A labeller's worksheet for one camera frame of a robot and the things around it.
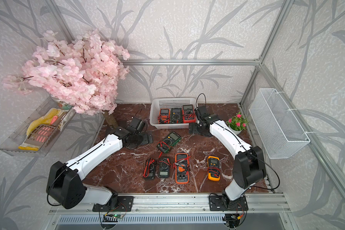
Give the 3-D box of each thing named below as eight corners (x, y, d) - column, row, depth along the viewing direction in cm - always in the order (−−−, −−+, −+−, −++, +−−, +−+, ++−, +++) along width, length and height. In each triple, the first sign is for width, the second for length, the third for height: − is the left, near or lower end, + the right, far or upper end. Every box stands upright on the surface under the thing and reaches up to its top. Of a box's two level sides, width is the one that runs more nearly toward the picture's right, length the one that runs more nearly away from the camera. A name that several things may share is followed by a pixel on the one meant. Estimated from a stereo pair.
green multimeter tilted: (156, 148, 96) (155, 145, 93) (174, 132, 104) (173, 129, 101) (164, 155, 93) (164, 153, 90) (182, 139, 100) (182, 136, 97)
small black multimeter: (144, 179, 84) (142, 176, 80) (147, 161, 91) (145, 158, 87) (154, 179, 84) (153, 176, 80) (156, 161, 91) (155, 158, 87)
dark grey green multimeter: (158, 178, 83) (157, 175, 80) (160, 159, 91) (159, 156, 87) (169, 178, 83) (168, 175, 80) (170, 159, 91) (169, 156, 87)
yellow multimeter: (207, 181, 83) (208, 178, 80) (207, 158, 92) (208, 155, 88) (219, 182, 83) (220, 180, 79) (218, 160, 91) (219, 157, 88)
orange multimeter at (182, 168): (174, 184, 82) (174, 182, 78) (175, 156, 93) (175, 153, 89) (189, 184, 82) (189, 182, 78) (188, 156, 93) (188, 153, 89)
